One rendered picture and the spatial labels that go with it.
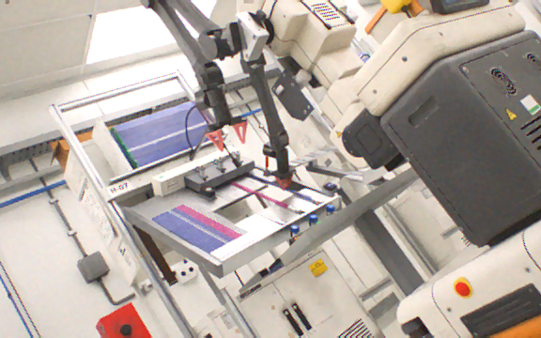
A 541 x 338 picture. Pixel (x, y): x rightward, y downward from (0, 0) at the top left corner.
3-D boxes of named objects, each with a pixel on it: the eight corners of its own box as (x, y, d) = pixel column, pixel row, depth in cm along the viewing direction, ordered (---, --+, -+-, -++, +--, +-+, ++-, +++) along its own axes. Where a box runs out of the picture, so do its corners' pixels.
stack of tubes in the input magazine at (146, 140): (221, 136, 295) (194, 98, 301) (137, 168, 265) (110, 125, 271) (213, 148, 305) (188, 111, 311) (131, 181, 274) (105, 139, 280)
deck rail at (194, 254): (224, 277, 209) (222, 263, 206) (220, 279, 208) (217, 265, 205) (129, 217, 257) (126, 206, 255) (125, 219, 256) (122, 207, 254)
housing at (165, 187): (242, 173, 295) (239, 148, 289) (164, 208, 265) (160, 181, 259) (233, 169, 300) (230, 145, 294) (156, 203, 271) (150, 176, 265)
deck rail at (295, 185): (342, 208, 250) (341, 196, 247) (339, 209, 249) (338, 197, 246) (240, 168, 298) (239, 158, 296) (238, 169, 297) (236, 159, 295)
